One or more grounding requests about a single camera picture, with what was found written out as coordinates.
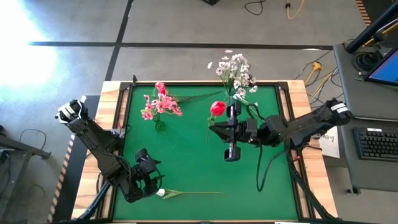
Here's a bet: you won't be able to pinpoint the yellow plug cable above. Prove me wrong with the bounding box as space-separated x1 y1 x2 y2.
303 61 323 86

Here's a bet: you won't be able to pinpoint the black floor cable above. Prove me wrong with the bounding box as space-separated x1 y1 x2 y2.
244 0 265 16

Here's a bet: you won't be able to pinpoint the green table mat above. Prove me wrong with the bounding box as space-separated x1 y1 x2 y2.
112 84 299 222

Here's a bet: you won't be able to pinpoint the grey metal stand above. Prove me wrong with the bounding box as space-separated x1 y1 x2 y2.
0 124 52 218

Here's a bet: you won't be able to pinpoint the grey desk top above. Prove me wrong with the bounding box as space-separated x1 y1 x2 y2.
333 42 398 121

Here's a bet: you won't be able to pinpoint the pink blossom spray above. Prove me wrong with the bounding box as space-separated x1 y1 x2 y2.
161 91 223 108
141 94 183 125

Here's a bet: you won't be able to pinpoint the black keyboard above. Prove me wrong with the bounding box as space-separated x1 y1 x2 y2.
353 126 398 162

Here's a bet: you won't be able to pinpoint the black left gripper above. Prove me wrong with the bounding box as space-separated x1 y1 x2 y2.
119 148 166 203

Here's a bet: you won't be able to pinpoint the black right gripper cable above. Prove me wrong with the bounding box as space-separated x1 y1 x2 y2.
246 103 266 121

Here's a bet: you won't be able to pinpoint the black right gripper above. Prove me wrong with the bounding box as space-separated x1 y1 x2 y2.
208 103 259 162

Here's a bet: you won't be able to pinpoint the black slanted pole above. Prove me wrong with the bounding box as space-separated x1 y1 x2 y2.
345 0 398 54

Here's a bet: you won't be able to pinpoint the white paper sheet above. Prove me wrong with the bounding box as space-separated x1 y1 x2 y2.
318 126 341 159

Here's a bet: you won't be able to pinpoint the black floor mat striped edge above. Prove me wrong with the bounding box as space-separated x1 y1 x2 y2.
49 95 100 223

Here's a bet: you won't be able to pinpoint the laptop with blue screen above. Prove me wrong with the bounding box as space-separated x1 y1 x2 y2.
364 46 398 87

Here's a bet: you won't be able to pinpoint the yellow floor cable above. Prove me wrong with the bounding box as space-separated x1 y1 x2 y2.
285 0 307 20

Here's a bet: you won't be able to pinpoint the black table frame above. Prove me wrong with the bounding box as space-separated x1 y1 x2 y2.
96 80 313 223

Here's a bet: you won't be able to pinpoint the left clear glass vase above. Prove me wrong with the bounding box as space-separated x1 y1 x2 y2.
153 113 168 134

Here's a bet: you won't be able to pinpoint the grey keyboard shelf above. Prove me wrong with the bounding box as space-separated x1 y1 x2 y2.
338 117 398 193

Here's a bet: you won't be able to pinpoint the clear glass vase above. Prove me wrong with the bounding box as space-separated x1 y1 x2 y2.
221 90 234 111
153 113 168 134

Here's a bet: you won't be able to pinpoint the white blossom spray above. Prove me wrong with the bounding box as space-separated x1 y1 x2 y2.
207 49 251 97
231 73 259 98

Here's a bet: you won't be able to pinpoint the long black arm cable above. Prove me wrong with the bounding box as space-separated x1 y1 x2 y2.
255 143 292 193

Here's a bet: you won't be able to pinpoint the black diagonal frame strut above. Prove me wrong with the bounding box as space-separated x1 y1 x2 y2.
287 155 338 222
74 182 113 222

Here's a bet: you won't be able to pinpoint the white artificial tulip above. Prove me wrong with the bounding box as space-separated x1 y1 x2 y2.
232 92 259 108
155 188 225 200

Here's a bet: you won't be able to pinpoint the coiled black cables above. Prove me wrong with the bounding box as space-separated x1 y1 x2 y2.
354 49 383 73

